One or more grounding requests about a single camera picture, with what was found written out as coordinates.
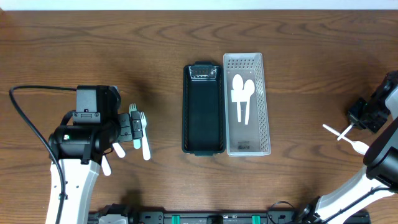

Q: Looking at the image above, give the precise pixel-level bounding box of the white plastic spoon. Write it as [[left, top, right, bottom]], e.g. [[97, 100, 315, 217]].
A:
[[101, 155, 112, 176], [323, 124, 369, 155], [243, 80, 255, 125], [232, 74, 243, 123], [337, 123, 354, 141]]

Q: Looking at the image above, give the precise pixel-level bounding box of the mint green plastic fork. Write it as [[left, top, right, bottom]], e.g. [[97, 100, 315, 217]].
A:
[[129, 103, 142, 149]]

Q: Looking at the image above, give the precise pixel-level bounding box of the white plastic fork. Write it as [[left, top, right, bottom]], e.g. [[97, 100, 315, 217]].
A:
[[112, 142, 126, 158], [140, 111, 151, 161]]

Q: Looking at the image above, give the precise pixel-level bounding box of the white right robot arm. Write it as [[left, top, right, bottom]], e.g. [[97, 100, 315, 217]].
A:
[[308, 90, 397, 224]]

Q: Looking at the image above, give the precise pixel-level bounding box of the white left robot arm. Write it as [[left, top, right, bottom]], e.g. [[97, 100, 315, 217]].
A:
[[46, 111, 142, 223]]

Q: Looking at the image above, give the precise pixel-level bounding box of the dark green plastic basket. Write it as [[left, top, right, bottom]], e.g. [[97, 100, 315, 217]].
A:
[[182, 61, 226, 156]]

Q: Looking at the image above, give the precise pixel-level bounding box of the white label in basket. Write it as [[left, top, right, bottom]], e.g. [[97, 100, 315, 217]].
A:
[[231, 90, 250, 103]]

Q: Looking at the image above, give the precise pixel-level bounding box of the clear white plastic basket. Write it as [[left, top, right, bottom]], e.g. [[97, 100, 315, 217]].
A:
[[223, 52, 271, 157]]

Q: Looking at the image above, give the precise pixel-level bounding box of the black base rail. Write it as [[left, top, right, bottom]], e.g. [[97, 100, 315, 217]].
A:
[[88, 203, 371, 224]]

